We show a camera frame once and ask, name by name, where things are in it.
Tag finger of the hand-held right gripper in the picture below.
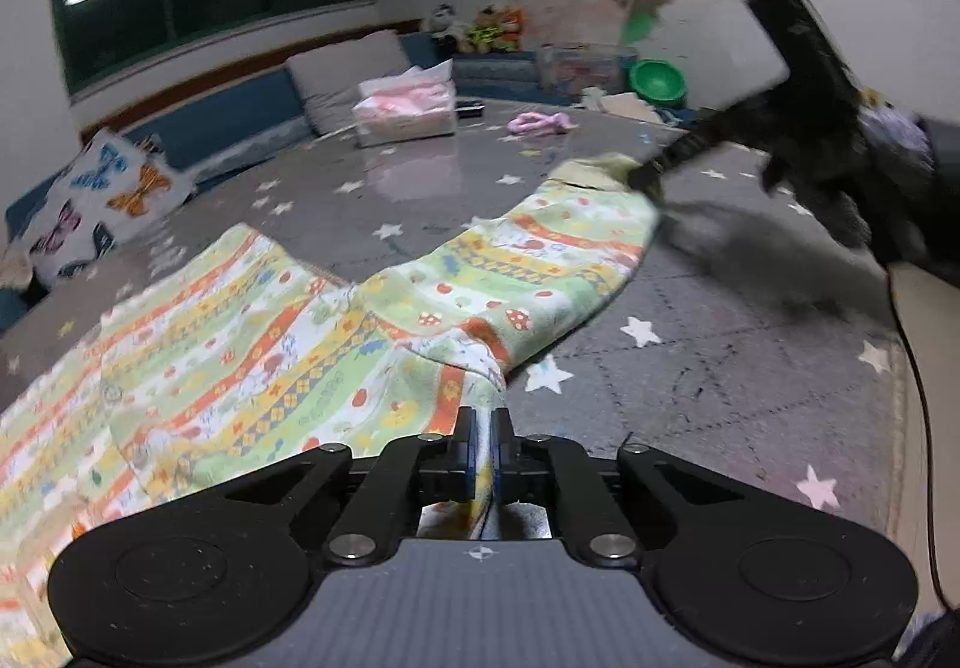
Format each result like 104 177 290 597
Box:
628 126 725 196

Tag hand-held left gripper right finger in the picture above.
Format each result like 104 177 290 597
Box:
491 405 740 569

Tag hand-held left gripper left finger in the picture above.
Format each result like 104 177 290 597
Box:
222 405 479 569

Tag colourful printed children's garment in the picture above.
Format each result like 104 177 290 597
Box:
0 154 662 668

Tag green plastic bowl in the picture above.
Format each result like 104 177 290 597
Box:
628 59 687 108

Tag beige cloth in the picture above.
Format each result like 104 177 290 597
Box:
581 86 659 123

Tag clear plastic storage box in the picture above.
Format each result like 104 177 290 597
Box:
536 41 631 99

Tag pink cloth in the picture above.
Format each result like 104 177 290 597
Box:
507 110 578 136

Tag yellow and orange plush toy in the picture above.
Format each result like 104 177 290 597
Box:
469 4 526 54

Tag grey star-printed mat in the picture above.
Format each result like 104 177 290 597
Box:
0 101 912 564

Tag black and white plush toy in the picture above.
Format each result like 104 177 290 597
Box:
421 4 470 50

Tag pink and white tissue pack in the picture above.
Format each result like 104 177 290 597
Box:
352 62 458 148

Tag grey pillow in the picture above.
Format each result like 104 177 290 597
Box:
285 29 413 136

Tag blue floor cushion bench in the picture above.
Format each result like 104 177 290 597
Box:
0 26 545 331

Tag butterfly print pillow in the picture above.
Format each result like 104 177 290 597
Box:
26 128 197 290

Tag black cable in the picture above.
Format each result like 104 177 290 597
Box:
889 263 953 613

